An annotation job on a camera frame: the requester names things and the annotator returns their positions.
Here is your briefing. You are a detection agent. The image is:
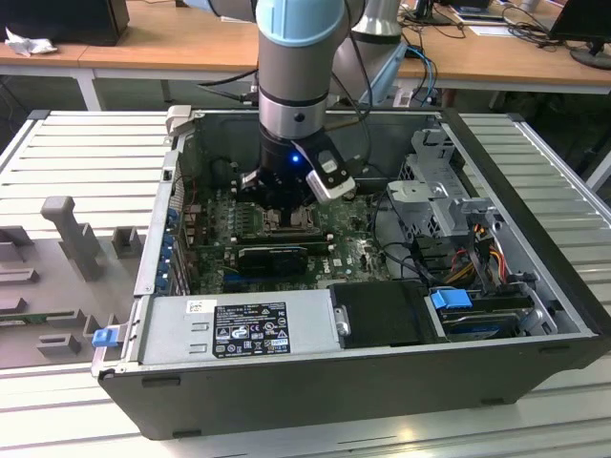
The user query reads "metal socket cover frame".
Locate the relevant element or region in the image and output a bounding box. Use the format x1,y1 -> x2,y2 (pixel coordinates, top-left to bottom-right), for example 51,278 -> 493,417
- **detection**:
261,207 -> 317,231

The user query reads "CPU socket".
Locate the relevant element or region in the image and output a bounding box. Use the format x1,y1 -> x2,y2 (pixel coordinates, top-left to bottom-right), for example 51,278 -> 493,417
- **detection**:
260,205 -> 319,234

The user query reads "black RAM slot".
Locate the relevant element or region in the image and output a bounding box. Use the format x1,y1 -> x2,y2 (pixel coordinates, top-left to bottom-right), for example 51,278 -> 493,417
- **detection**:
236,239 -> 334,255
236,229 -> 333,242

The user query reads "green motherboard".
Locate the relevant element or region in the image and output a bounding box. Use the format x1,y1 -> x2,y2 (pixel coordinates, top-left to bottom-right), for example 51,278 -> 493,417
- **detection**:
183,183 -> 397,295

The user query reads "grey case latch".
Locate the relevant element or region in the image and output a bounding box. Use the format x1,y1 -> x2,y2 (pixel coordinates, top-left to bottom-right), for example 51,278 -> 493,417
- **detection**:
164,105 -> 195,144

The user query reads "silver metal drive cage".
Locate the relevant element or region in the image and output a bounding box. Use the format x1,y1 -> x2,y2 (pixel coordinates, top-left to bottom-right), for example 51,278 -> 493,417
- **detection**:
385,127 -> 502,239

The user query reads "black plastic shroud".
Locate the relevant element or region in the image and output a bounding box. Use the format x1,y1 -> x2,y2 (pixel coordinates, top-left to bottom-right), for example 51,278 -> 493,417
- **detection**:
328,280 -> 450,348

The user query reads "pale blue teach pendant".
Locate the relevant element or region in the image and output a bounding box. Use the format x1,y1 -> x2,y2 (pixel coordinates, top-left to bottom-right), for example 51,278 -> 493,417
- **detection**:
357,42 -> 411,107

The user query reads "grey power supply unit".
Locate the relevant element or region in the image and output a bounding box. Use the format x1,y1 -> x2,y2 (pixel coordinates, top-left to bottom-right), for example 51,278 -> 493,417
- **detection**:
121,288 -> 345,366

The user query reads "wooden desk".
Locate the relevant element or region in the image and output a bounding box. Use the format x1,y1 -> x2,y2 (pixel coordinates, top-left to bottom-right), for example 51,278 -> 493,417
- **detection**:
0,0 -> 611,96

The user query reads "blue disk carrier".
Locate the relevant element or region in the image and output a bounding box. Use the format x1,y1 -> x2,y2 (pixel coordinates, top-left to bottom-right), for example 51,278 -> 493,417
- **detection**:
429,288 -> 474,314

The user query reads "black open PC case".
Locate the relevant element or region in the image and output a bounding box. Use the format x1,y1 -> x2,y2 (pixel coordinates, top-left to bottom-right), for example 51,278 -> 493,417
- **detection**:
90,105 -> 611,441

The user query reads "blue plastic latch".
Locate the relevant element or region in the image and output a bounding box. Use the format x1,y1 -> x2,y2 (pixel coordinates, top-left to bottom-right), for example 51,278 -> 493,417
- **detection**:
92,327 -> 118,349

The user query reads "hard disk drive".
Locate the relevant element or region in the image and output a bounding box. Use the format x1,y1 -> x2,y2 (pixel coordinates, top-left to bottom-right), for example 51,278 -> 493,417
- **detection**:
438,307 -> 521,341

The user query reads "grey parts rack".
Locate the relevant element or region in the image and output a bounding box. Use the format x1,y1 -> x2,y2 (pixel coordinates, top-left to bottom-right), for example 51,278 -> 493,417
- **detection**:
0,195 -> 147,371

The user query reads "white paper sheet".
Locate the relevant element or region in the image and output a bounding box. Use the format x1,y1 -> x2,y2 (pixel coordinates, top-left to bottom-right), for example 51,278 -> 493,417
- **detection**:
470,22 -> 515,38

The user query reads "black computer tower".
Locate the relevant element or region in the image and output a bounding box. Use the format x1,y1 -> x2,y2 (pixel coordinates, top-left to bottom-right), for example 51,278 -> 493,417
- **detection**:
0,0 -> 131,48

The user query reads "green RAM stick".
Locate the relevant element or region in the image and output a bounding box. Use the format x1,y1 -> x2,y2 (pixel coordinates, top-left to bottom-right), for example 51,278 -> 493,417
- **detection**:
0,312 -> 49,330

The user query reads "crumpled white paper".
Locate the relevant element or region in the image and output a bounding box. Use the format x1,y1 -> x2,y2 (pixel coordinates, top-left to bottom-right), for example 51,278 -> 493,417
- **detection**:
4,26 -> 59,58

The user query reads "black monitor stand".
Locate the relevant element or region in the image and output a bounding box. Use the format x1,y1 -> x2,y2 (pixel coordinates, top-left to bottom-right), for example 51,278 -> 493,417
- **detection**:
570,40 -> 611,72

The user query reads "black monitor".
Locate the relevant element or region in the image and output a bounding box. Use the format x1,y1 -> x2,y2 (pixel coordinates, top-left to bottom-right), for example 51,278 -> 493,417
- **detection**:
548,0 -> 611,42

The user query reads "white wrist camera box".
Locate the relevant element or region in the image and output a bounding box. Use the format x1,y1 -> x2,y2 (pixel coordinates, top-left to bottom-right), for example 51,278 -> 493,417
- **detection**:
291,137 -> 358,205

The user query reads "thin black looped wire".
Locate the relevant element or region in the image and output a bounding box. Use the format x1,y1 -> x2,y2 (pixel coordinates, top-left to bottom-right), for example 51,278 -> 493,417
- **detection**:
356,162 -> 389,182

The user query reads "black camera cable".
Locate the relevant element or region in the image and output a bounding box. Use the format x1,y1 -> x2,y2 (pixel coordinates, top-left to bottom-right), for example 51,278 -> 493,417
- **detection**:
328,28 -> 376,166

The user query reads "thick black cable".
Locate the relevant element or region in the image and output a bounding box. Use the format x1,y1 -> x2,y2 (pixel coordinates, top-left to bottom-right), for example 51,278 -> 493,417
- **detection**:
374,190 -> 431,287

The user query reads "blue cable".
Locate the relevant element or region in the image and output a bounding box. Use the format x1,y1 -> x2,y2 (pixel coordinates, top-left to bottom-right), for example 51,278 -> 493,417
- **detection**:
405,45 -> 440,106

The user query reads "yellow red wire bundle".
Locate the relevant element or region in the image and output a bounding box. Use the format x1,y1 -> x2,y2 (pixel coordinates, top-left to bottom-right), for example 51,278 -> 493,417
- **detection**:
443,247 -> 507,287

